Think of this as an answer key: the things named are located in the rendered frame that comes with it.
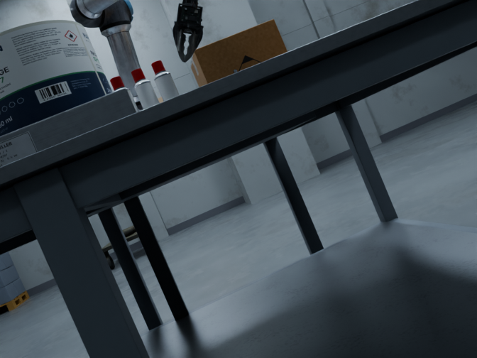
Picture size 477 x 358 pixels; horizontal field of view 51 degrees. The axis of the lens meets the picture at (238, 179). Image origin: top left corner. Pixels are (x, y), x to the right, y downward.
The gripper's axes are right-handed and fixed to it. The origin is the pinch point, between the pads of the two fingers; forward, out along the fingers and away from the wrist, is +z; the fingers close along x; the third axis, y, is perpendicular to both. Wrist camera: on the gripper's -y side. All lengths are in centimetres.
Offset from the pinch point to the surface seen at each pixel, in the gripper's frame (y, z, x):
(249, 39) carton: -16.1, -14.4, 20.6
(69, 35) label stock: 71, 19, -16
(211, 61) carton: -16.1, -4.9, 8.6
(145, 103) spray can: 3.0, 15.6, -9.5
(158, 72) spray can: 2.7, 5.9, -7.0
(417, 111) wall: -684, -160, 407
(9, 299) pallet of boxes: -620, 218, -221
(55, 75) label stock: 74, 26, -17
